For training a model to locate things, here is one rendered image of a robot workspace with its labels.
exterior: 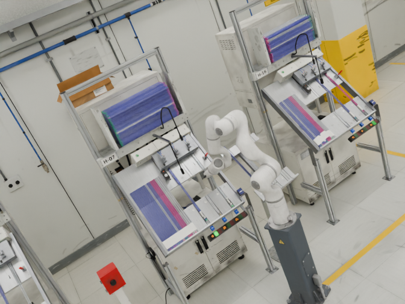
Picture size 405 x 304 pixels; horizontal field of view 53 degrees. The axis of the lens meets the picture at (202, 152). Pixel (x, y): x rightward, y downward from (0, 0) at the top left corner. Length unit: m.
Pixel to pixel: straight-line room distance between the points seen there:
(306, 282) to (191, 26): 3.08
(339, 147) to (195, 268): 1.73
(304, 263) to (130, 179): 1.35
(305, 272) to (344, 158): 1.50
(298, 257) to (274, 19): 2.05
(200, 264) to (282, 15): 2.25
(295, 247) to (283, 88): 1.45
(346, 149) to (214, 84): 1.80
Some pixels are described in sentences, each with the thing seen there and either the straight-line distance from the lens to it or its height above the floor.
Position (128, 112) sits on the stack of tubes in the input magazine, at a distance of 2.93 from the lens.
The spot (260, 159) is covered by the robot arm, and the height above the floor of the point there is 1.16.
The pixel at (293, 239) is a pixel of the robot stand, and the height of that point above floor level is 0.61.
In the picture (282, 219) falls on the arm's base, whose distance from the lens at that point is 2.64.
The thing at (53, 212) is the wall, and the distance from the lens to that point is 4.59.
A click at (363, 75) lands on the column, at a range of 5.81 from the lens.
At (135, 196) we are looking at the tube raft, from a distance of 2.95.
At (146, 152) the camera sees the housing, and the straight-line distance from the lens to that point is 3.01.
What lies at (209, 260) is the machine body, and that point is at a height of 0.22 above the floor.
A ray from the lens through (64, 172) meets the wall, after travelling 4.48.
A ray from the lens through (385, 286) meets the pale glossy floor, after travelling 3.16.
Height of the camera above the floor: 2.31
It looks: 23 degrees down
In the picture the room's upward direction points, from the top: 23 degrees counter-clockwise
